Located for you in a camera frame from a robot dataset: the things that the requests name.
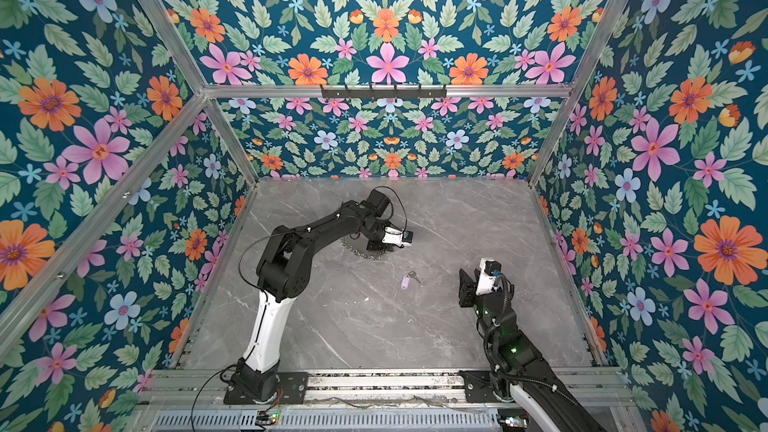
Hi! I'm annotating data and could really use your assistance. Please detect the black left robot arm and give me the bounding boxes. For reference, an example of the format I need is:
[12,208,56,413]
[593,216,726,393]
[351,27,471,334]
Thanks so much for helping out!
[224,187,413,405]

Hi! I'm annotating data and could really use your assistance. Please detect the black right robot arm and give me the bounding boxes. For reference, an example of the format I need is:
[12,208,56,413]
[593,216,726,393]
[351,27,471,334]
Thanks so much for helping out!
[458,269,605,431]

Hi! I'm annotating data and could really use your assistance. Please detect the purple tag key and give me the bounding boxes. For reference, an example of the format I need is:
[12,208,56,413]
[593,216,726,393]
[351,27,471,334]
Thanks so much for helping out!
[401,274,422,290]

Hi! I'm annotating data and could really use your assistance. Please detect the aluminium back top beam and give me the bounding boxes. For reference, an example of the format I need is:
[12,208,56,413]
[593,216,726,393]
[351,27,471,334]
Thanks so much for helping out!
[203,84,573,100]

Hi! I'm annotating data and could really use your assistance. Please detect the aluminium beam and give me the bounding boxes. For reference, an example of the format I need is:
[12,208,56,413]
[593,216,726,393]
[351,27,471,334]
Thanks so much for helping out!
[203,84,573,100]
[1,93,207,362]

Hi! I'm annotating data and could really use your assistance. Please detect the aluminium left top beam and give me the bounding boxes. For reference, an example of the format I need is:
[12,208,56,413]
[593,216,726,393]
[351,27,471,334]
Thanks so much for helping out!
[1,93,207,362]

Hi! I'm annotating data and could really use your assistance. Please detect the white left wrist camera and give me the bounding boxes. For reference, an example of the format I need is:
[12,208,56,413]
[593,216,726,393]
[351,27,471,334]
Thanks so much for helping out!
[382,227,414,248]

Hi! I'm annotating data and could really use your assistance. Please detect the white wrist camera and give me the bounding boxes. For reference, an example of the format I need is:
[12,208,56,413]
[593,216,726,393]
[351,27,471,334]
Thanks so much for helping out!
[475,258,501,296]
[382,227,414,248]

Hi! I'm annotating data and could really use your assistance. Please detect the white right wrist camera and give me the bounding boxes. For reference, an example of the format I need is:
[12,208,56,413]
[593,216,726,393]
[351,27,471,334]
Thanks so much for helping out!
[475,258,501,296]

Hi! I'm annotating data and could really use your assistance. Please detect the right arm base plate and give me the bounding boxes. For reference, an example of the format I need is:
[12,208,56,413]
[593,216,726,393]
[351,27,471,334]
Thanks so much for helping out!
[460,369,547,404]

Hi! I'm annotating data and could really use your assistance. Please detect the black hook rail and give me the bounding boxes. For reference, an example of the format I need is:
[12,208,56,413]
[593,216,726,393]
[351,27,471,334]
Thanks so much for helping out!
[320,85,448,100]

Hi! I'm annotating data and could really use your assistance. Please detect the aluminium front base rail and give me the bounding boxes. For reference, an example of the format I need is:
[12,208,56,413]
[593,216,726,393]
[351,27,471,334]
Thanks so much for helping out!
[138,367,635,409]

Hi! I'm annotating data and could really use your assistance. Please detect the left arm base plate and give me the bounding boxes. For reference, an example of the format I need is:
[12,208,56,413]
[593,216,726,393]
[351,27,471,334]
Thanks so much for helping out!
[223,369,309,405]

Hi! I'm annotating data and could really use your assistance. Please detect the aluminium back right post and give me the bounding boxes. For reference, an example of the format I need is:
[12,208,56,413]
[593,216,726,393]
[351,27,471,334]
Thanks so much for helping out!
[528,0,629,190]

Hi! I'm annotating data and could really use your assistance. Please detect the aluminium post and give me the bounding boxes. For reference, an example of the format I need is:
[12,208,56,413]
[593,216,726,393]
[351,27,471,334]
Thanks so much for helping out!
[528,0,629,190]
[138,0,258,188]

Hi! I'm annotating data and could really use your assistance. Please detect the white perforated cable duct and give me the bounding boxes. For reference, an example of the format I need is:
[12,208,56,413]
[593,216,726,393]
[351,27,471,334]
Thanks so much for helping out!
[150,408,501,431]

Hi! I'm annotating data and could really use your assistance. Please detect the aluminium back left post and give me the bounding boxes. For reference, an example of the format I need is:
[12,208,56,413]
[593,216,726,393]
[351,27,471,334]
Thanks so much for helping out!
[138,0,258,188]

